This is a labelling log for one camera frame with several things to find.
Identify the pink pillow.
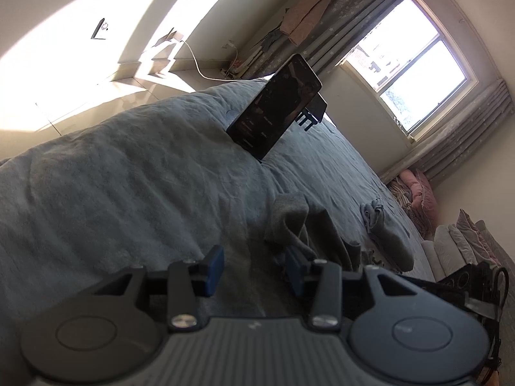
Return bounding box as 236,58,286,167
398,169,437,234

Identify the white cable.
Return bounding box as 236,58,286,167
179,39,239,82

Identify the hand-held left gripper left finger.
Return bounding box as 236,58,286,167
86,245,225,332

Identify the white power strip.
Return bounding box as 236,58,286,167
220,61,244,78

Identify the small black phone stand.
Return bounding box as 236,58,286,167
295,108,318,132

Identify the black wall fixture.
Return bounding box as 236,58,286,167
90,18,109,41

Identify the grey pillow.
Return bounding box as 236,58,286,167
456,208,504,267

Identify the small phone on stand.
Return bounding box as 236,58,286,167
304,92,328,123

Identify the window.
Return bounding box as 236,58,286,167
341,0,480,134

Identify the striped folded blanket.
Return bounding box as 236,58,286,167
387,181,427,231

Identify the grey star-print curtain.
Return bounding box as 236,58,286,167
381,78,515,182

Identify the large dark phone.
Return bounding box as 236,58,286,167
226,53,323,164

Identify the pink quilted jacket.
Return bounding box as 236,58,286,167
279,0,337,46

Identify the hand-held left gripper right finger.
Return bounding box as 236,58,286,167
284,247,419,332

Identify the grey knit sweater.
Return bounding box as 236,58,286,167
263,193,363,275

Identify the folded grey-white quilt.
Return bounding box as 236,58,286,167
422,224,476,283

